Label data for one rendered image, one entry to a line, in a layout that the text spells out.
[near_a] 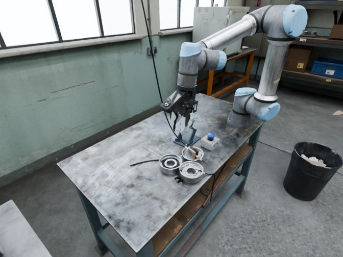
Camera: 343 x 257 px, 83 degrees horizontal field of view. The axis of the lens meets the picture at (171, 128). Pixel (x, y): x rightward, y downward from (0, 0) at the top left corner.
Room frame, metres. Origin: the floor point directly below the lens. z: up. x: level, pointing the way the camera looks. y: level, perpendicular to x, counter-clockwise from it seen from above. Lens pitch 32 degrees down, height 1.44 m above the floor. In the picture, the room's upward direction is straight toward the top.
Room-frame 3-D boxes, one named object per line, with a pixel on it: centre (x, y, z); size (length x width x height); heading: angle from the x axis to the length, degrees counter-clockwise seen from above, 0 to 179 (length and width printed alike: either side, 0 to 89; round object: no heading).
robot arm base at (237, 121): (1.08, -0.44, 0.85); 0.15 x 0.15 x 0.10
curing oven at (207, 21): (3.23, -0.74, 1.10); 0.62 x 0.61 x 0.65; 138
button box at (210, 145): (0.84, -0.21, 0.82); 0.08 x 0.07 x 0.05; 138
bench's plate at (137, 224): (0.95, -0.07, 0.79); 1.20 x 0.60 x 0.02; 138
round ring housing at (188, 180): (0.62, -0.09, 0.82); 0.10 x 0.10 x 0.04
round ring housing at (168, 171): (0.67, 0.00, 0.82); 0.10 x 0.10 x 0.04
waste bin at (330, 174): (1.22, -1.19, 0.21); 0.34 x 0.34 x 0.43
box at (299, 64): (3.61, -2.26, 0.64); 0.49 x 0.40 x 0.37; 53
